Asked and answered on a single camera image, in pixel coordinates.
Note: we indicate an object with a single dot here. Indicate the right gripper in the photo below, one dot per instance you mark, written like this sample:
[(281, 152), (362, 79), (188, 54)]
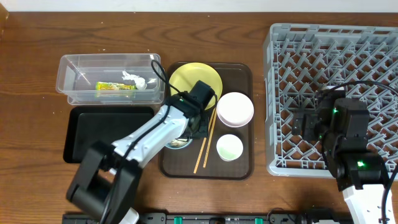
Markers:
[(299, 125)]

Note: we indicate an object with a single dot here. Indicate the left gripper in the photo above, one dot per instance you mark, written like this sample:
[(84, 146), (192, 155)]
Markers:
[(204, 132)]

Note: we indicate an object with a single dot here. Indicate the yellow plastic plate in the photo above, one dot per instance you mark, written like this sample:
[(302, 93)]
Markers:
[(185, 77)]

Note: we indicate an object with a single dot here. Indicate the pink white bowl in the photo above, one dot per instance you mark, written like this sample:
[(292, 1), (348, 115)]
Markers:
[(235, 109)]

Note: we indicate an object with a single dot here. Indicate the light blue bowl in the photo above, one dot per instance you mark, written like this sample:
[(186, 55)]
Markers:
[(190, 140)]

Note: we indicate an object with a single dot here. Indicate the small white green cup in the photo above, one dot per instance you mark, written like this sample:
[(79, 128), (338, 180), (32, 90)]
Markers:
[(229, 147)]

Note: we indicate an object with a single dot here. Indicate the white tissue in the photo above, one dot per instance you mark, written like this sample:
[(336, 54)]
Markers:
[(139, 82)]

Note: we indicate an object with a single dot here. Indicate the green snack wrapper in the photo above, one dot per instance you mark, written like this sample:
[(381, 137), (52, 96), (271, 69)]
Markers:
[(113, 86)]

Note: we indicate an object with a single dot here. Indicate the pile of cooked rice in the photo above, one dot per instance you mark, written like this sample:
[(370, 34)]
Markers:
[(178, 143)]

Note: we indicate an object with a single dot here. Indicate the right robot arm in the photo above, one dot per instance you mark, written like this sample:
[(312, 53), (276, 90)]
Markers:
[(340, 124)]

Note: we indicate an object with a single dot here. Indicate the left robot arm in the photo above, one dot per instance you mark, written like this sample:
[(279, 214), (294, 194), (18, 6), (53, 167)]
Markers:
[(105, 184)]

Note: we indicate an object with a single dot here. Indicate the grey plastic dishwasher rack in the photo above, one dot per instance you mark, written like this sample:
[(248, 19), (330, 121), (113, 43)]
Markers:
[(298, 60)]

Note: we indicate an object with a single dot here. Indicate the right wooden chopstick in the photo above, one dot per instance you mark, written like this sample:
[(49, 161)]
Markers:
[(210, 138)]

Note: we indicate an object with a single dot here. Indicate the wooden chopstick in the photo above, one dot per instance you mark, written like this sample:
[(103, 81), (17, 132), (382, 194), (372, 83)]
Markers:
[(201, 149), (210, 138)]

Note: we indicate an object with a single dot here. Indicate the left wooden chopstick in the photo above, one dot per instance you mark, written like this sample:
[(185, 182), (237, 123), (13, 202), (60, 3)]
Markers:
[(201, 149)]

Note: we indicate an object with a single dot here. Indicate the dark brown serving tray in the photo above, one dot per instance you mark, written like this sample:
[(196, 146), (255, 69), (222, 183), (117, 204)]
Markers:
[(180, 163)]

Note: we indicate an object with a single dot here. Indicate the clear plastic bin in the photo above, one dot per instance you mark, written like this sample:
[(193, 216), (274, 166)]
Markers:
[(79, 73)]

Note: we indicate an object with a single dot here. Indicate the black plastic tray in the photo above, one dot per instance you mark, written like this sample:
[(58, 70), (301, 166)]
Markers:
[(88, 124)]

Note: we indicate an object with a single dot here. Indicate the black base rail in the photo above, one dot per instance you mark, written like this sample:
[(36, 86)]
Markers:
[(161, 218)]

